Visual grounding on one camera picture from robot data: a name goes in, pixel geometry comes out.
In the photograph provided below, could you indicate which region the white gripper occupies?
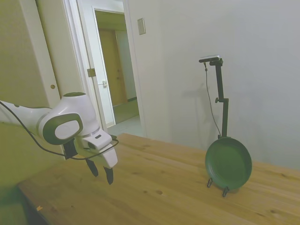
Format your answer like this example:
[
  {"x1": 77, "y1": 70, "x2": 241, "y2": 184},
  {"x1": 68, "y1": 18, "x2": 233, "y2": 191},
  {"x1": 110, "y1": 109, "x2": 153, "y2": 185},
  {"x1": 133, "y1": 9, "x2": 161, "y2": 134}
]
[{"x1": 78, "y1": 142, "x2": 119, "y2": 186}]

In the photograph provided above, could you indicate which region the dark green plate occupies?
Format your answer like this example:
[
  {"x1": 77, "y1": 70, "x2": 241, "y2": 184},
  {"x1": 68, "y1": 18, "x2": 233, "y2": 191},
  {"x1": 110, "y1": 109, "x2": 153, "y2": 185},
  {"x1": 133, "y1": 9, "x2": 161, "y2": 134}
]
[{"x1": 204, "y1": 137, "x2": 253, "y2": 190}]

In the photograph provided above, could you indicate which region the brown wooden door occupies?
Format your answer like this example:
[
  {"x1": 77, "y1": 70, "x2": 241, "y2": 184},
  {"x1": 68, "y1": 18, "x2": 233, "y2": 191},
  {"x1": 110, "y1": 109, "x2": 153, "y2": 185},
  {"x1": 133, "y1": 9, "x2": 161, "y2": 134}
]
[{"x1": 97, "y1": 28, "x2": 129, "y2": 106}]

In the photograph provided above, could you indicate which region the beige sliding door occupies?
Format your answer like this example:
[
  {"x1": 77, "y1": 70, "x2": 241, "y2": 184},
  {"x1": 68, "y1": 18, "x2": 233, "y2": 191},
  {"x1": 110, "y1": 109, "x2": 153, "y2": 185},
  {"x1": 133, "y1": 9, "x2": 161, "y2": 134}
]
[{"x1": 18, "y1": 0, "x2": 71, "y2": 111}]

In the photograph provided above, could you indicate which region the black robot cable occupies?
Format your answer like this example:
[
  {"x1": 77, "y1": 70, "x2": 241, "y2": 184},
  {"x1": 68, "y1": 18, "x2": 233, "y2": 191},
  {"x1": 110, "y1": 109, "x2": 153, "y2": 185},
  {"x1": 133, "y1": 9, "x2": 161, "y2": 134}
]
[{"x1": 0, "y1": 100, "x2": 120, "y2": 161}]

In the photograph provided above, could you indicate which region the white door frame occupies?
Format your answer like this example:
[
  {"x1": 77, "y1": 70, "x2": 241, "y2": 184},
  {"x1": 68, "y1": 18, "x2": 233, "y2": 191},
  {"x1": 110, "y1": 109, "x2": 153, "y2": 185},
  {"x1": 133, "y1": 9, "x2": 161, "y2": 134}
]
[{"x1": 62, "y1": 0, "x2": 149, "y2": 139}]

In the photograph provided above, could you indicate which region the black wire plate stand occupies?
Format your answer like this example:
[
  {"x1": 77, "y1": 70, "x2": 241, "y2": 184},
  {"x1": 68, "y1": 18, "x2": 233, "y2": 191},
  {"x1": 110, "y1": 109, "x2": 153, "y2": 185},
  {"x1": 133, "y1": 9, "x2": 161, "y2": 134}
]
[{"x1": 206, "y1": 177, "x2": 230, "y2": 198}]

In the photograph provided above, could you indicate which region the thin camera cable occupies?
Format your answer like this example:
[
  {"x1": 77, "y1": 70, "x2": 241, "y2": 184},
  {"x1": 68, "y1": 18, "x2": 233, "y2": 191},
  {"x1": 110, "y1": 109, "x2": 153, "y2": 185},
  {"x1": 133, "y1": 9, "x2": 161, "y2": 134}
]
[{"x1": 203, "y1": 61, "x2": 222, "y2": 139}]

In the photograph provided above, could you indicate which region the black camera stand pole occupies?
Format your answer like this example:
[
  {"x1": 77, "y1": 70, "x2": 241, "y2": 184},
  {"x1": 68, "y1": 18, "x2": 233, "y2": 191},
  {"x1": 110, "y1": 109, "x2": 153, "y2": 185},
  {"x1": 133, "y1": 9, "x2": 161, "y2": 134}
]
[{"x1": 209, "y1": 58, "x2": 230, "y2": 139}]

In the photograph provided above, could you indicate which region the beige wall switch plate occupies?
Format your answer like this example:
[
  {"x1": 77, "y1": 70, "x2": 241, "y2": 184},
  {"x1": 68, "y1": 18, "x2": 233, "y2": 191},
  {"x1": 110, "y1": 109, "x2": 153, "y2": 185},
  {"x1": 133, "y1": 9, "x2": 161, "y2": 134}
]
[{"x1": 137, "y1": 17, "x2": 146, "y2": 36}]

